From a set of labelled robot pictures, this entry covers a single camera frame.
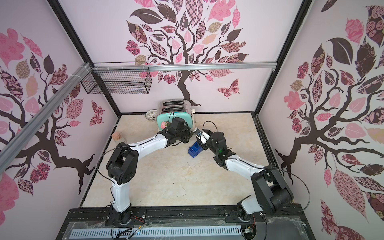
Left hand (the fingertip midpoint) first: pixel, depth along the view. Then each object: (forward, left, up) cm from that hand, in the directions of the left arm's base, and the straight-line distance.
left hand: (195, 132), depth 92 cm
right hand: (-4, -4, +6) cm, 8 cm away
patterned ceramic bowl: (+26, +36, -10) cm, 45 cm away
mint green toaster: (+17, +18, +4) cm, 25 cm away
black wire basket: (+29, +43, +21) cm, 56 cm away
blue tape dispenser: (-9, 0, -7) cm, 12 cm away
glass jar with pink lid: (-1, +50, -4) cm, 50 cm away
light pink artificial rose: (+5, +21, +1) cm, 21 cm away
